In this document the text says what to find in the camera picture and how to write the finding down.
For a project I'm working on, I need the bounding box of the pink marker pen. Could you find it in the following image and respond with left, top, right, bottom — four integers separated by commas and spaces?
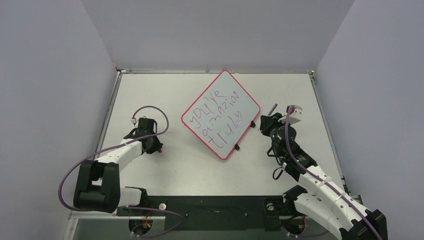
267, 103, 278, 116

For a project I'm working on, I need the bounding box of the pink-framed whiteboard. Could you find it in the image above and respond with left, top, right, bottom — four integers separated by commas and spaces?
181, 70, 261, 160

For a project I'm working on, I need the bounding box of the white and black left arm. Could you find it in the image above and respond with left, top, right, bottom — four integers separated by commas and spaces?
73, 117, 163, 215

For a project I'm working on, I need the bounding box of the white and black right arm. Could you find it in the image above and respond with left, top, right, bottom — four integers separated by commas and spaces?
259, 113, 388, 240

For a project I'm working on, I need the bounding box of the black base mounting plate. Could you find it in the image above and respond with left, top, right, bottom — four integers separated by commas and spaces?
117, 195, 307, 234

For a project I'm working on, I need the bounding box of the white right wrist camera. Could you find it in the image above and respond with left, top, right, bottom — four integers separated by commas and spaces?
278, 105, 304, 125

